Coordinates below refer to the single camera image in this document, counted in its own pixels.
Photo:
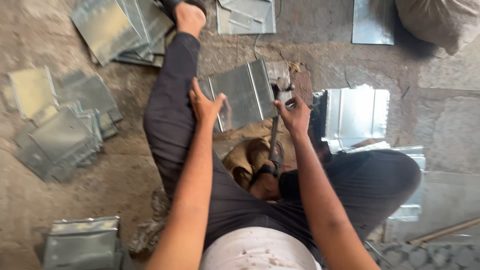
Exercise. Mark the single flat metal sheet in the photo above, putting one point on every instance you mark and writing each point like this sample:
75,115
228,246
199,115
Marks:
373,22

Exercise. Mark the person's right leg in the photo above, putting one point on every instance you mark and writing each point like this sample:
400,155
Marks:
360,180

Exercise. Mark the neat stack of folded sheets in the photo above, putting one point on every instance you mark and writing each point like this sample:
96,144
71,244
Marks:
84,243

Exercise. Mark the person's foot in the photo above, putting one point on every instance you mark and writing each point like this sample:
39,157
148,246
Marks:
189,18
264,185

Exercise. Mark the person's right hand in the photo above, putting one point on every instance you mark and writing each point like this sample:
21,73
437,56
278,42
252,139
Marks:
298,118

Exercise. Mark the person's left foot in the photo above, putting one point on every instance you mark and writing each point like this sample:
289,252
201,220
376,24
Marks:
189,18

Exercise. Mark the fanned pile of metal sheets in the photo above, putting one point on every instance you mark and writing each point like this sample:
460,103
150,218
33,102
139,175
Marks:
120,30

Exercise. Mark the white stained shirt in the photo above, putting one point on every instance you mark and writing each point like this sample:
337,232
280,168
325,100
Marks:
258,251

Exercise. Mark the grey crumpled rag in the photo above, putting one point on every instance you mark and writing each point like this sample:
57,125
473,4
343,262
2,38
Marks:
150,225

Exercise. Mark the brown burlap sack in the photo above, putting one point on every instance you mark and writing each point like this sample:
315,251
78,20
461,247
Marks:
245,157

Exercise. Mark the person's leg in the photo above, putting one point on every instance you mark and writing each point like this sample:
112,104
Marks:
360,180
168,112

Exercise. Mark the wooden stick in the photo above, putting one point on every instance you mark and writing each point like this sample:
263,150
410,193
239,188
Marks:
446,229

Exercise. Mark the large beige filled sack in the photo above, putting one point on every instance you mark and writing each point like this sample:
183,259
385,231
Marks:
440,20

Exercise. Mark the scattered heap of metal sheets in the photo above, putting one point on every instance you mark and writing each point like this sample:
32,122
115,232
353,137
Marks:
63,123

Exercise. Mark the small stack of sheet offcuts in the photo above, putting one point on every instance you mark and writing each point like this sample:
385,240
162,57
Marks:
245,17

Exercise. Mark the large dull floor sheet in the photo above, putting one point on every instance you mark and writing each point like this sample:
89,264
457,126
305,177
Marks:
450,198

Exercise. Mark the person's right foot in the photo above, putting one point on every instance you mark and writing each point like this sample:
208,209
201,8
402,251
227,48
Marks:
264,185

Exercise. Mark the person's left hand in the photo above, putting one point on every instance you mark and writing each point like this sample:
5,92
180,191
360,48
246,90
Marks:
204,108

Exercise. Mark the metal anvil block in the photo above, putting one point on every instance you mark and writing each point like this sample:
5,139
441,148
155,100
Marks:
279,73

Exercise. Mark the person's left leg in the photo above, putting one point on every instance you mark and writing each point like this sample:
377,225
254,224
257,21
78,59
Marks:
168,112

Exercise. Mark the sheets pile under leg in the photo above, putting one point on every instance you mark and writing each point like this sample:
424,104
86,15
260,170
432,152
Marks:
414,157

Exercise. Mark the ribbed galvanized metal sheet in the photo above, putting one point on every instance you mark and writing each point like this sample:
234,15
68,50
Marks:
242,93

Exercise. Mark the shiny stack of ribbed sheets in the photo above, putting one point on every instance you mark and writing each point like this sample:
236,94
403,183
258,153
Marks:
356,116

